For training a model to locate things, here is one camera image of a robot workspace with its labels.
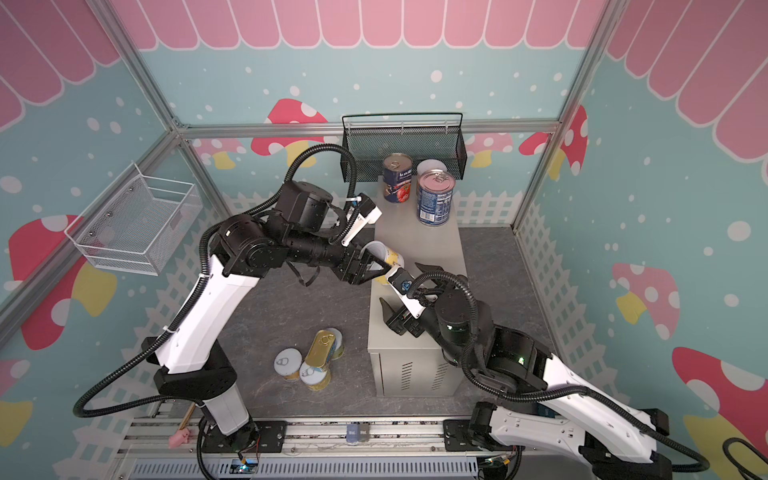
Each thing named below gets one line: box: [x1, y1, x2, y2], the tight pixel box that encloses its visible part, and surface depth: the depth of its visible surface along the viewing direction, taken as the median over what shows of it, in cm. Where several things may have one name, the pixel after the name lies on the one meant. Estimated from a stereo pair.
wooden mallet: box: [179, 402, 196, 430], surface depth 79 cm
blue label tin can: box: [417, 169, 456, 227], surface depth 70 cm
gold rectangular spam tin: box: [306, 329, 336, 368], surface depth 81 cm
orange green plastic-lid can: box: [417, 159, 448, 176], surface depth 77 cm
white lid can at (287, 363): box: [273, 347, 303, 381], surface depth 83 cm
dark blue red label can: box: [383, 152, 413, 203], surface depth 75 cm
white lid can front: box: [299, 361, 331, 391], surface depth 81 cm
